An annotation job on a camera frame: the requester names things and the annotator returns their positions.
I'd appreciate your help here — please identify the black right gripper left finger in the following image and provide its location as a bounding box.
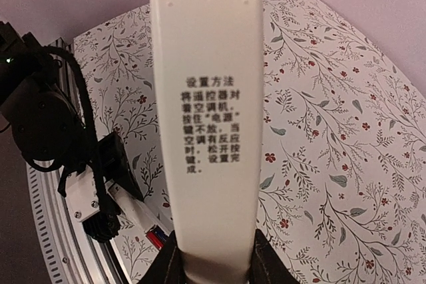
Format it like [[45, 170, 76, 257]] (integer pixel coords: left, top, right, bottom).
[[138, 231, 183, 284]]

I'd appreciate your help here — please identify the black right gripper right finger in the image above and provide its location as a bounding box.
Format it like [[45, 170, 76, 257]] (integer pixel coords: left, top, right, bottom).
[[249, 229, 300, 284]]

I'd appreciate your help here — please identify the floral patterned table mat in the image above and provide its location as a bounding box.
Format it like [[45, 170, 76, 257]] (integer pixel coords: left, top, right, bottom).
[[74, 0, 425, 283]]

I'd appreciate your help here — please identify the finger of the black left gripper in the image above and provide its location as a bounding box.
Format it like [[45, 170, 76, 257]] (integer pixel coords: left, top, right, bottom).
[[98, 131, 143, 201]]

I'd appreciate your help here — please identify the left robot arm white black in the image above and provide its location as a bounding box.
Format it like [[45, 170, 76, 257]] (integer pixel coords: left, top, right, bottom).
[[1, 22, 143, 200]]

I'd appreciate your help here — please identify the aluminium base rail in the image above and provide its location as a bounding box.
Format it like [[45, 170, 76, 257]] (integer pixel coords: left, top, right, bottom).
[[26, 39, 134, 284]]

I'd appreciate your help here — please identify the white air conditioner remote control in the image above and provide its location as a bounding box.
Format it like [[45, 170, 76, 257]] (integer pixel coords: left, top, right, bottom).
[[108, 184, 172, 238]]

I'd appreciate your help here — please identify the white remote battery cover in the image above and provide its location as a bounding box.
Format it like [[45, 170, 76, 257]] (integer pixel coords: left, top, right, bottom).
[[150, 0, 264, 283]]

